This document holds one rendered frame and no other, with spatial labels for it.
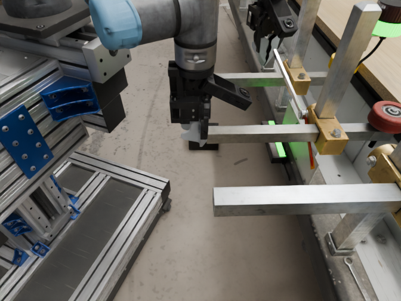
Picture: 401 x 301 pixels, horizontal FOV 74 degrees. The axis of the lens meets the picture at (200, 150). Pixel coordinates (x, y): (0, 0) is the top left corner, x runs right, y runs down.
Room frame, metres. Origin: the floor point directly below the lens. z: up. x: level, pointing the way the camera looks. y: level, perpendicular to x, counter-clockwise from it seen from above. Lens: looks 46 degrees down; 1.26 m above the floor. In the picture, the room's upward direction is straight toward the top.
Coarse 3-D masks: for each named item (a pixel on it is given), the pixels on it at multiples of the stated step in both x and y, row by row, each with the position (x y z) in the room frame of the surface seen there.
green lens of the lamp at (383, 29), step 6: (378, 24) 0.49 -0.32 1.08; (384, 24) 0.48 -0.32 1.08; (390, 24) 0.48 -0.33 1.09; (396, 24) 0.48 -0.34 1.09; (378, 30) 0.49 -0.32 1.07; (384, 30) 0.48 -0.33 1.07; (390, 30) 0.48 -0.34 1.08; (396, 30) 0.48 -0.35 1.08; (390, 36) 0.48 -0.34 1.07; (396, 36) 0.48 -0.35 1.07
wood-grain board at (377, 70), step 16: (336, 0) 1.26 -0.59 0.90; (352, 0) 1.26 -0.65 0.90; (368, 0) 1.26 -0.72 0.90; (320, 16) 1.06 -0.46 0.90; (336, 16) 1.06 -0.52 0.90; (336, 32) 0.91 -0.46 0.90; (368, 48) 0.79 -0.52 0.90; (384, 48) 0.79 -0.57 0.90; (400, 48) 0.79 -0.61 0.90; (368, 64) 0.69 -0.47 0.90; (384, 64) 0.69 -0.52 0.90; (400, 64) 0.69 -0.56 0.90; (368, 80) 0.64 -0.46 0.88; (384, 80) 0.61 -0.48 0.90; (400, 80) 0.61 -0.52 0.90; (384, 96) 0.56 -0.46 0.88; (400, 96) 0.53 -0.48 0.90
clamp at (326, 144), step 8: (312, 104) 0.55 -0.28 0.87; (312, 112) 0.51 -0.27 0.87; (312, 120) 0.50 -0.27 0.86; (320, 120) 0.48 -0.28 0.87; (328, 120) 0.48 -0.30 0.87; (336, 120) 0.48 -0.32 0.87; (320, 128) 0.45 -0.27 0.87; (328, 128) 0.45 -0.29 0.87; (320, 136) 0.44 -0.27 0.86; (328, 136) 0.42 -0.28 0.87; (344, 136) 0.42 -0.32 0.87; (320, 144) 0.43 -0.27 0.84; (328, 144) 0.41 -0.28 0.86; (336, 144) 0.42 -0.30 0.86; (344, 144) 0.42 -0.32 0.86; (320, 152) 0.42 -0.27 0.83; (328, 152) 0.42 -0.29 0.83; (336, 152) 0.42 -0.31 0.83
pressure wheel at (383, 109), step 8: (376, 104) 0.49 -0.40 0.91; (384, 104) 0.49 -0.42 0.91; (392, 104) 0.49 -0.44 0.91; (376, 112) 0.46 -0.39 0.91; (384, 112) 0.46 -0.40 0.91; (392, 112) 0.46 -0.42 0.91; (400, 112) 0.47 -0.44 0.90; (368, 120) 0.47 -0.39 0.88; (376, 120) 0.45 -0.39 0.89; (384, 120) 0.44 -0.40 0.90; (392, 120) 0.44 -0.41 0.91; (400, 120) 0.44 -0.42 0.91; (376, 128) 0.45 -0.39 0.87; (384, 128) 0.44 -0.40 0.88; (392, 128) 0.43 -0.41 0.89; (400, 128) 0.43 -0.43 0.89
